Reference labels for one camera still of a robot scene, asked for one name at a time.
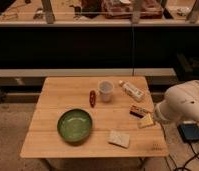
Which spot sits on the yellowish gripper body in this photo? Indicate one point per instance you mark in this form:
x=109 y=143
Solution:
x=146 y=121

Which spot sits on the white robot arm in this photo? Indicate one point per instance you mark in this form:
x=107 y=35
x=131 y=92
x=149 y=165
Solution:
x=181 y=102

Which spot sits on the white ceramic cup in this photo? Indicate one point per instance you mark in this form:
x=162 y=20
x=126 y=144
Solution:
x=105 y=89

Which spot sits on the green ceramic bowl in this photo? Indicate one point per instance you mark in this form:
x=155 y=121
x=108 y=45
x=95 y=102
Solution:
x=75 y=126

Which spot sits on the brown black small box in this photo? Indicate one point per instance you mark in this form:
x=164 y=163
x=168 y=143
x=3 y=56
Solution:
x=138 y=111

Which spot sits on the white tube bottle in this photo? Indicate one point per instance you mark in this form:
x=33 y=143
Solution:
x=132 y=90

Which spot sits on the black foot pedal box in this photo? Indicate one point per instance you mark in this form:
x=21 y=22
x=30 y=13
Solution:
x=189 y=132

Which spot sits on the red chili pepper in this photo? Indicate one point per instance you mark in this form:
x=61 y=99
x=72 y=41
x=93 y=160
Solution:
x=92 y=98

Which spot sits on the wooden table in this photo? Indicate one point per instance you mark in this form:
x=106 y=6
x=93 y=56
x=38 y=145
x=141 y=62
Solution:
x=60 y=94

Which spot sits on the red tray on shelf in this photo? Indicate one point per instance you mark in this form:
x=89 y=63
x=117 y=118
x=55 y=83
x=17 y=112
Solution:
x=124 y=8

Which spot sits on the long wooden shelf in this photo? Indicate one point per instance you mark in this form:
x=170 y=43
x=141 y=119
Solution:
x=87 y=72

